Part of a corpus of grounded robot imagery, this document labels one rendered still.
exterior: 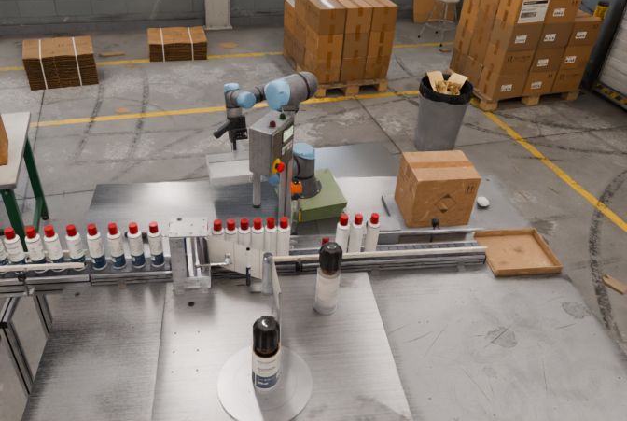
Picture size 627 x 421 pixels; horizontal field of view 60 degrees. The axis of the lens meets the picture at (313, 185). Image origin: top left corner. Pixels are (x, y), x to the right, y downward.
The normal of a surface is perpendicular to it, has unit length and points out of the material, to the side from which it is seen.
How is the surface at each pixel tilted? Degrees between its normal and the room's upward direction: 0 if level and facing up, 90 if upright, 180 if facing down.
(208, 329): 0
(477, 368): 0
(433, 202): 90
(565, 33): 90
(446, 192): 90
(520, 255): 0
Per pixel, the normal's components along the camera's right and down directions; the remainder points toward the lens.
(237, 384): 0.07, -0.82
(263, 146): -0.45, 0.48
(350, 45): 0.32, 0.56
